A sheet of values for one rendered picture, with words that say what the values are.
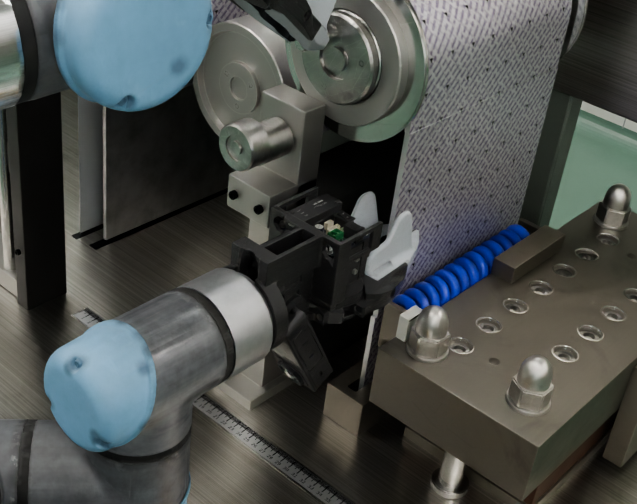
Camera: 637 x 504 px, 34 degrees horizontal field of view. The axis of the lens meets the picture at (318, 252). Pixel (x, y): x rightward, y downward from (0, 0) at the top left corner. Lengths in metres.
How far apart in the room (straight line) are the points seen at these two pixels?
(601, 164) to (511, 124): 2.67
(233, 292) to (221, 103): 0.29
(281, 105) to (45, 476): 0.35
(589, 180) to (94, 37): 3.15
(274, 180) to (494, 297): 0.24
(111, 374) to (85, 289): 0.49
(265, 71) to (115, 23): 0.49
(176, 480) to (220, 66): 0.39
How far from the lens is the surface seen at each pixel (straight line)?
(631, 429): 0.99
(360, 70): 0.82
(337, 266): 0.77
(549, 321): 0.96
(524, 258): 1.01
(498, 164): 1.00
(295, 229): 0.77
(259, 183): 0.87
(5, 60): 0.45
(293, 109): 0.86
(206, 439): 0.97
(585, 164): 3.63
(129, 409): 0.67
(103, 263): 1.18
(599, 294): 1.02
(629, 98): 1.10
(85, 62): 0.44
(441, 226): 0.96
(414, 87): 0.82
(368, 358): 0.96
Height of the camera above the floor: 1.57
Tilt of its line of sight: 33 degrees down
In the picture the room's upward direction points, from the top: 7 degrees clockwise
